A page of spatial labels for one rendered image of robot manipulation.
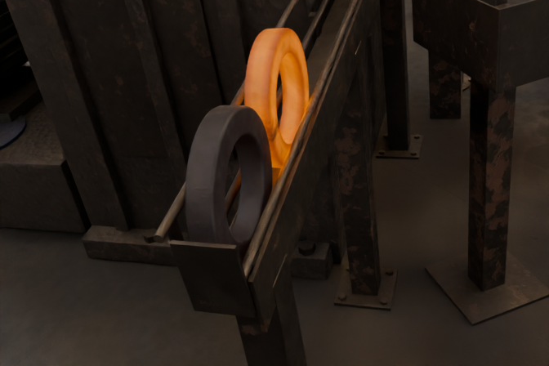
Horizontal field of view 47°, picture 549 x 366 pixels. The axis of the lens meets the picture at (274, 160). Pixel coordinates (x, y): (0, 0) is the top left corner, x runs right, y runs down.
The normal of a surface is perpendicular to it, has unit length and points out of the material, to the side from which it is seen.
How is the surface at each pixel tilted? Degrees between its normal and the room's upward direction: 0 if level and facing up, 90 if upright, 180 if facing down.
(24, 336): 0
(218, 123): 9
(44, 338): 0
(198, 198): 62
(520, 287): 0
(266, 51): 23
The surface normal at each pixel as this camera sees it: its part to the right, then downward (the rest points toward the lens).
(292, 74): -0.26, 0.64
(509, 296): -0.15, -0.84
